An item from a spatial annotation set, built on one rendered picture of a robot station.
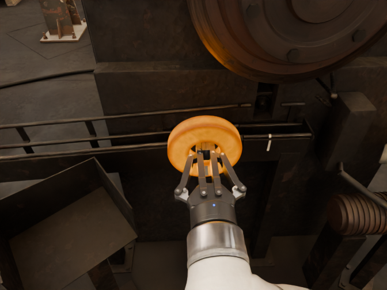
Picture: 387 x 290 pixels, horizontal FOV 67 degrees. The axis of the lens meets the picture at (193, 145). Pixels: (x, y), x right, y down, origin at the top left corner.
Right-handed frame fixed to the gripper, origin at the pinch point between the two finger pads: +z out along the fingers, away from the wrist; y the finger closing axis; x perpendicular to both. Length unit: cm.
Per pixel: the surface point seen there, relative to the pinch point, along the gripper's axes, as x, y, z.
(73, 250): -23.9, -31.4, -10.3
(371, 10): 22.8, 29.9, 9.0
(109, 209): -23.4, -24.5, 0.1
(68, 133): -89, -80, 104
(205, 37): 14.8, 1.1, 17.2
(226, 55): 10.5, 5.8, 16.9
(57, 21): -79, -129, 264
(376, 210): -32, 51, 1
